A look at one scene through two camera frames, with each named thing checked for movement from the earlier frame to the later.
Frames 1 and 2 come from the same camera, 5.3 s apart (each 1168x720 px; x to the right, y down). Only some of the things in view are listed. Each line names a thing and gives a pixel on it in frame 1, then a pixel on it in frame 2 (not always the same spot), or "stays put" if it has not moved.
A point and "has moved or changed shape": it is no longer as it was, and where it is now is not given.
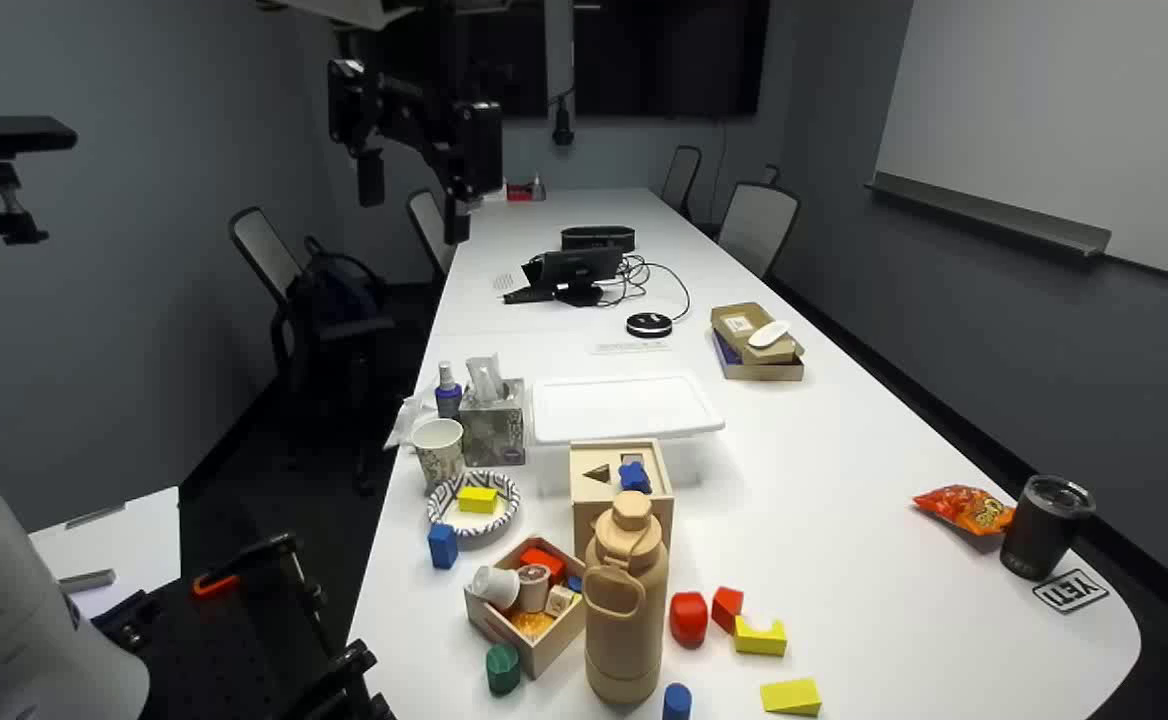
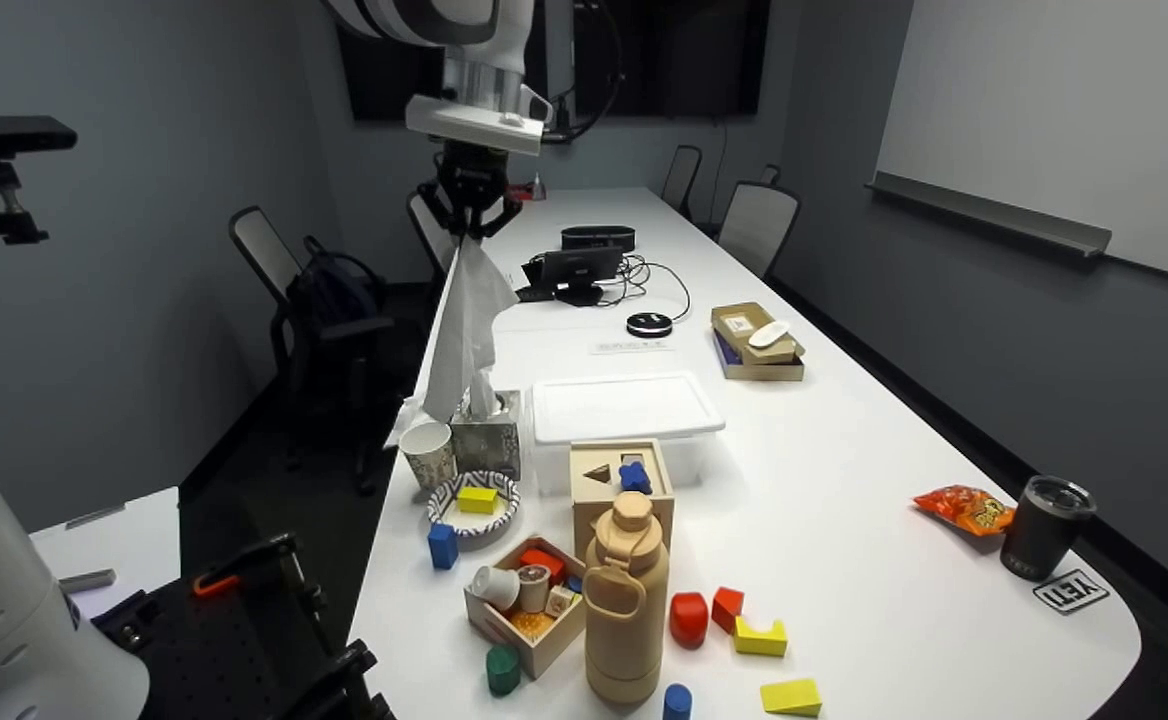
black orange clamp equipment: [245, 642] stays put
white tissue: [481, 378] has moved or changed shape
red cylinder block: [689, 617] stays put
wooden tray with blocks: [531, 600] stays put
